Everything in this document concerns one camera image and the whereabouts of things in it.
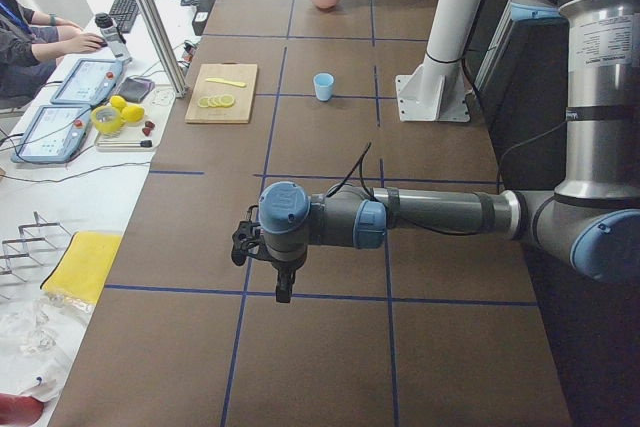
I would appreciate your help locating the clear plastic bag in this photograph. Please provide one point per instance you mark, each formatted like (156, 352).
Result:
(39, 342)

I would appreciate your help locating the seated person in black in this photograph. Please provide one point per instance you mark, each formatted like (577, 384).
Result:
(32, 45)

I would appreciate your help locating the red object at corner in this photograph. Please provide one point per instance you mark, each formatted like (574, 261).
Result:
(20, 410)

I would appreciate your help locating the black keyboard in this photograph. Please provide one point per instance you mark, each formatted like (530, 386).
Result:
(124, 13)

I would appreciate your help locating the spare strawberries on tray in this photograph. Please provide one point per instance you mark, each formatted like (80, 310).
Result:
(148, 128)

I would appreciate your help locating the lower teach pendant tablet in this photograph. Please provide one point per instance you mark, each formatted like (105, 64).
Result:
(54, 135)

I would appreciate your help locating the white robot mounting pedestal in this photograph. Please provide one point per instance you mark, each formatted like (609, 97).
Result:
(435, 91)

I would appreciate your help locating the aluminium frame post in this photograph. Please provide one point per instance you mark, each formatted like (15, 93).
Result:
(162, 46)

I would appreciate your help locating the metal wire rack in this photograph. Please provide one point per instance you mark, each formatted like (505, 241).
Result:
(29, 255)

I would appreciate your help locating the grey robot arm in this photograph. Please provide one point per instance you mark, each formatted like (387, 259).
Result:
(589, 221)

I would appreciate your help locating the teach pendant tablet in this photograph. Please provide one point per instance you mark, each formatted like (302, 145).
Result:
(54, 135)
(89, 82)

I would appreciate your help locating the whole yellow lemon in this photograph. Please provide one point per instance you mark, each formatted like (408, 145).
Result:
(118, 102)
(132, 113)

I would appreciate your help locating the yellow cloth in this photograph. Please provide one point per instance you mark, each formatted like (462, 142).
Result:
(82, 270)

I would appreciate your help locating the dark purple wallet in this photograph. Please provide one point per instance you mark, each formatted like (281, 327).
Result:
(135, 89)

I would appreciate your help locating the upper teach pendant tablet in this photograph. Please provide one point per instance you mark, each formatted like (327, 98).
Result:
(89, 82)

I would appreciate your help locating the white tray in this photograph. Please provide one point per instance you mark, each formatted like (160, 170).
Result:
(129, 138)

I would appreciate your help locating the black power strip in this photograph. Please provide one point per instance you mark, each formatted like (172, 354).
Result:
(200, 18)

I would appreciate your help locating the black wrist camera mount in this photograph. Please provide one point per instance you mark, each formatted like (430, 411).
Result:
(247, 240)

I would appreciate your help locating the yellow tape roll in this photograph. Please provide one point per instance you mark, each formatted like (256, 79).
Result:
(107, 119)

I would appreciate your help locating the pale yellow plastic knife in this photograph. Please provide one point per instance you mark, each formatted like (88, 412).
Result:
(224, 81)

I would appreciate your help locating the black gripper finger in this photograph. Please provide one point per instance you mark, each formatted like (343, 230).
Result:
(284, 286)

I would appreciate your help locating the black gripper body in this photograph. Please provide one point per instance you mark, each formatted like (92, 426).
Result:
(283, 264)

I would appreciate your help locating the bamboo cutting board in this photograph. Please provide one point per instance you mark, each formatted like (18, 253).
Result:
(240, 111)

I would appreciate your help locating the light blue plastic cup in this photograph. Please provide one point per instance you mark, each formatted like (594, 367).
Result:
(323, 86)

